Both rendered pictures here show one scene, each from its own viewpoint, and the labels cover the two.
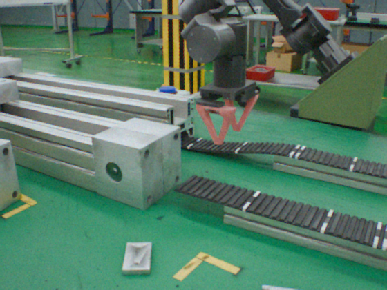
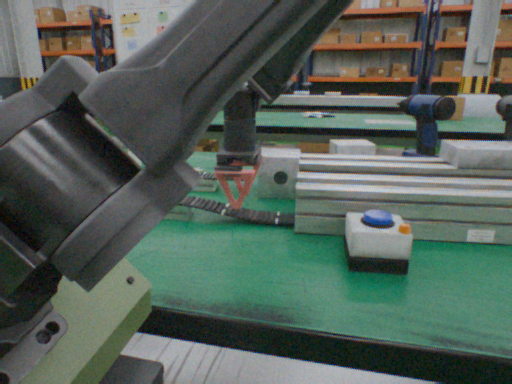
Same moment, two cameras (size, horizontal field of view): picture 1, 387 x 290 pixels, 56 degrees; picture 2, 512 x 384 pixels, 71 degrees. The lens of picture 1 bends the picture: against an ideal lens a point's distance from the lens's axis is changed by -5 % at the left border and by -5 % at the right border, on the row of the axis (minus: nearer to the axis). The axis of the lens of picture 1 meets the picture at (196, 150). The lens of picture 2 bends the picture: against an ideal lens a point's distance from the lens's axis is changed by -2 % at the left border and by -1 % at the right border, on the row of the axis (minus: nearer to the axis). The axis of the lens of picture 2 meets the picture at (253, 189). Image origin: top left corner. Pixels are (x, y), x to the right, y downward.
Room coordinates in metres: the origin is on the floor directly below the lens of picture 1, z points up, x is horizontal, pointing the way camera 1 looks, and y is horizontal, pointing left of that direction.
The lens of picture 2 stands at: (1.27, -0.28, 1.04)
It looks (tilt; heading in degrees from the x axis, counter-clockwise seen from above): 17 degrees down; 158
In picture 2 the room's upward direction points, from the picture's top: straight up
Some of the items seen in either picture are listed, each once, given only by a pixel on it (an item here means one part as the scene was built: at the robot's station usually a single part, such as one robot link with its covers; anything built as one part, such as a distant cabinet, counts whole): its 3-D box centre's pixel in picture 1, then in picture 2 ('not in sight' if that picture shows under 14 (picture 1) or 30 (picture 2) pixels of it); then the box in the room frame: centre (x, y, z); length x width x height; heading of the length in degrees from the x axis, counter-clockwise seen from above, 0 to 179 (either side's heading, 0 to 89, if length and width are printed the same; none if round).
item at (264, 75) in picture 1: (288, 54); not in sight; (3.71, -0.90, 0.50); 1.03 x 0.55 x 1.01; 67
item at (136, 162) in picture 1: (143, 157); (279, 173); (0.53, 0.08, 0.83); 0.12 x 0.09 x 0.10; 150
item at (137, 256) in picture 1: (137, 257); not in sight; (0.35, 0.07, 0.78); 0.05 x 0.03 x 0.01; 3
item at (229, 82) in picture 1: (229, 73); (239, 139); (0.65, -0.06, 0.93); 0.10 x 0.07 x 0.07; 149
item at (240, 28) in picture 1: (228, 39); (240, 104); (0.65, -0.05, 0.99); 0.07 x 0.06 x 0.07; 151
